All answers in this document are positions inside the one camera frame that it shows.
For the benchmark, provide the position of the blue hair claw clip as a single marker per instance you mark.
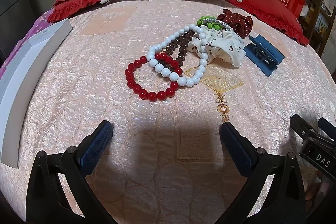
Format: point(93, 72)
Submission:
point(270, 56)

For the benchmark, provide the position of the white shallow box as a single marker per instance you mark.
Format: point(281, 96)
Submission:
point(26, 69)

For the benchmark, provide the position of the wooden shelf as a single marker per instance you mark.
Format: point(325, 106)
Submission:
point(323, 3)

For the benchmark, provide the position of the red heart ruffled cushion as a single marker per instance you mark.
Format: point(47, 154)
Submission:
point(262, 3)

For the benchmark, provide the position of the white cherry print scrunchie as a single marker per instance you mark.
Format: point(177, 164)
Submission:
point(225, 48)

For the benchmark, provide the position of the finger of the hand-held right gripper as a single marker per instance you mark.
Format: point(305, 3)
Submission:
point(302, 128)
point(328, 129)

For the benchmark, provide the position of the purple floral sheet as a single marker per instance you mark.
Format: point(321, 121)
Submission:
point(39, 22)

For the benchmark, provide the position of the dark red dotted scrunchie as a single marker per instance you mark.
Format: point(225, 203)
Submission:
point(236, 20)

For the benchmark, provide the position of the pink quilted bedspread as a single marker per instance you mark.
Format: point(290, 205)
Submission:
point(105, 56)

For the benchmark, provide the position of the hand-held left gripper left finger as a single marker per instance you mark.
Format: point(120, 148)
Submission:
point(97, 146)

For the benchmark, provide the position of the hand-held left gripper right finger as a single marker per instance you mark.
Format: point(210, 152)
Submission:
point(236, 150)

